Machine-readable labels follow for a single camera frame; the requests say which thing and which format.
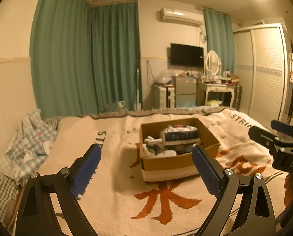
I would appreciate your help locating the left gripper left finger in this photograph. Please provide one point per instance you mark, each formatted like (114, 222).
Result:
(83, 169)

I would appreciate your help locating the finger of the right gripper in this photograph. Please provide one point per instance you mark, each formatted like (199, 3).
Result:
(282, 127)
(262, 137)

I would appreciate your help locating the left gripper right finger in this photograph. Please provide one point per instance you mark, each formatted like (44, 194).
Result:
(209, 170)

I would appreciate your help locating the white soft wad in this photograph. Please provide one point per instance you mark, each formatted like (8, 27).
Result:
(150, 141)

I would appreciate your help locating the beige woven bed blanket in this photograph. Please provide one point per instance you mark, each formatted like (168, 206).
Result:
(133, 194)

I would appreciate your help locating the brown cardboard box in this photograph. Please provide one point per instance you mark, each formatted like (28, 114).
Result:
(166, 147)

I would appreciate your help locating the plaid blue bedsheet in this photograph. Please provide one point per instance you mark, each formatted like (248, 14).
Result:
(27, 151)

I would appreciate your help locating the white folded cloth in box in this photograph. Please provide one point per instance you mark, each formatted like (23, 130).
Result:
(148, 152)

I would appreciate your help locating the blue plastic bag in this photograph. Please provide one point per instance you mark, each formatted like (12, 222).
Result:
(190, 104)

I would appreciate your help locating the white vanity table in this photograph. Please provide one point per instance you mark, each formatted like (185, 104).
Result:
(228, 93)

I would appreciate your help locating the clear water jug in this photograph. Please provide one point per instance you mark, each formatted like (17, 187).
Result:
(119, 107)

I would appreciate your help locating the white sliding wardrobe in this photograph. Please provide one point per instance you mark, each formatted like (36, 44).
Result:
(262, 65)

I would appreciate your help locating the white oval vanity mirror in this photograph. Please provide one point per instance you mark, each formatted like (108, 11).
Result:
(212, 64)

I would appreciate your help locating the white mop pole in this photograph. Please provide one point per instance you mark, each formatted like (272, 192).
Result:
(138, 86)

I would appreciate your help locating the grey mini fridge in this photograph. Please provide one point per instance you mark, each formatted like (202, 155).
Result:
(185, 89)

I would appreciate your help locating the white suitcase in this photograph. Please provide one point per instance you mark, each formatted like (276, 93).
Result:
(164, 97)

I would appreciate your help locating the green curtain left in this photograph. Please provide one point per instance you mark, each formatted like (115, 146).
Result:
(83, 58)

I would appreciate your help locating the green curtain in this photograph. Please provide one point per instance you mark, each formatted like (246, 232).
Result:
(220, 38)
(83, 58)

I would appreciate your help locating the green curtain right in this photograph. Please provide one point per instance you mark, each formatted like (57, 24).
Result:
(220, 38)

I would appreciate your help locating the white air conditioner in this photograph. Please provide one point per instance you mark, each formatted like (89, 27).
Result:
(181, 17)

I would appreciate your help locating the black wall television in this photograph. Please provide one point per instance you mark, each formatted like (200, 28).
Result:
(186, 55)

